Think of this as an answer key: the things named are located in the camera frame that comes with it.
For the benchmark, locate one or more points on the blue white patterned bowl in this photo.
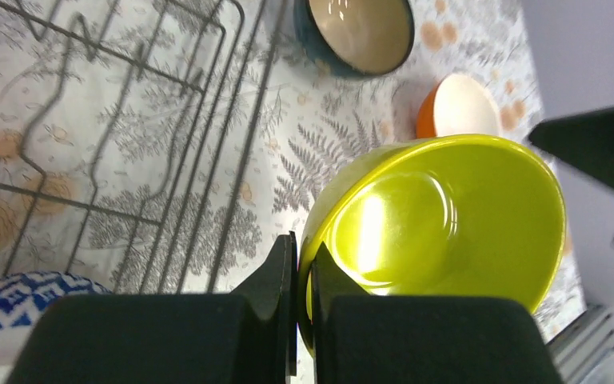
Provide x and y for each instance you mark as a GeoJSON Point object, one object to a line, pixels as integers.
{"type": "Point", "coordinates": [24, 297]}

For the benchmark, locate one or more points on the orange bowl white inside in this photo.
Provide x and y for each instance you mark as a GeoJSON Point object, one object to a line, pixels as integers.
{"type": "Point", "coordinates": [458, 104]}

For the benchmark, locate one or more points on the dark teal bowl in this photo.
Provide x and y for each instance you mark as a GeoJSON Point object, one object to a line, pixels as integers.
{"type": "Point", "coordinates": [355, 38]}

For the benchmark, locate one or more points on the yellow-green bowl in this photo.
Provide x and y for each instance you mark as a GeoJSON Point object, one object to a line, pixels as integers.
{"type": "Point", "coordinates": [466, 215]}

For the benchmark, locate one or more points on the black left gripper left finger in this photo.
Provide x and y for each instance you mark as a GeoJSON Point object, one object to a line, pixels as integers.
{"type": "Point", "coordinates": [248, 335]}

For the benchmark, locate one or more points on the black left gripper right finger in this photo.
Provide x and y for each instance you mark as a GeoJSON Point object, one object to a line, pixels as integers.
{"type": "Point", "coordinates": [364, 338]}

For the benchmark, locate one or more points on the black wire dish rack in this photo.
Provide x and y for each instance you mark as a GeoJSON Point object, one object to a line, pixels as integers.
{"type": "Point", "coordinates": [125, 131]}

